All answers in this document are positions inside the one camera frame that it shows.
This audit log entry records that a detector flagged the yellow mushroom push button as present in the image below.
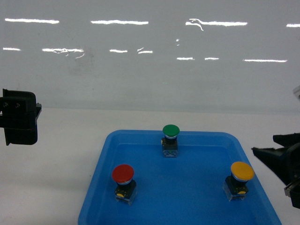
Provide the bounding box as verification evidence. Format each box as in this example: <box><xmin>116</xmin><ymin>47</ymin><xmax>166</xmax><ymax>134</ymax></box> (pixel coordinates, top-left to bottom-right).
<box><xmin>223</xmin><ymin>161</ymin><xmax>255</xmax><ymax>201</ymax></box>

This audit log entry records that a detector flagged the red mushroom push button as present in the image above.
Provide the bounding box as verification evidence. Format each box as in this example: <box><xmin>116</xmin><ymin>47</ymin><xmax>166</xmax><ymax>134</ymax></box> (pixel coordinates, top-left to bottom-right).
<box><xmin>112</xmin><ymin>164</ymin><xmax>137</xmax><ymax>206</ymax></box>

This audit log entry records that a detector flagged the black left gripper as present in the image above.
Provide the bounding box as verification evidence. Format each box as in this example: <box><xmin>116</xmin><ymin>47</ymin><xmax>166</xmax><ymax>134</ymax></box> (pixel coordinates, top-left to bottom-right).
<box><xmin>0</xmin><ymin>89</ymin><xmax>42</xmax><ymax>146</ymax></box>

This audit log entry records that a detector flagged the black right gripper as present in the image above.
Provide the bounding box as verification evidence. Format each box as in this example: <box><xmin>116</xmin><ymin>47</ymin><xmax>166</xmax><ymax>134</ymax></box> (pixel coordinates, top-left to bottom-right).
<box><xmin>252</xmin><ymin>133</ymin><xmax>300</xmax><ymax>209</ymax></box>

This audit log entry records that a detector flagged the blue plastic tray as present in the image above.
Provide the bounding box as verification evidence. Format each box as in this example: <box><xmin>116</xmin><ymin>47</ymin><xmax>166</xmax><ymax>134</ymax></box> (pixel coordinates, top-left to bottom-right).
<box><xmin>78</xmin><ymin>130</ymin><xmax>280</xmax><ymax>225</ymax></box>

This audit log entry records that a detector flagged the green mushroom push button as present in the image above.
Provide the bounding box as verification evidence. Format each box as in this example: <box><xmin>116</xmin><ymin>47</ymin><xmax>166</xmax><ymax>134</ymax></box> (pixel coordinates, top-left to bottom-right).
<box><xmin>161</xmin><ymin>124</ymin><xmax>180</xmax><ymax>158</ymax></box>

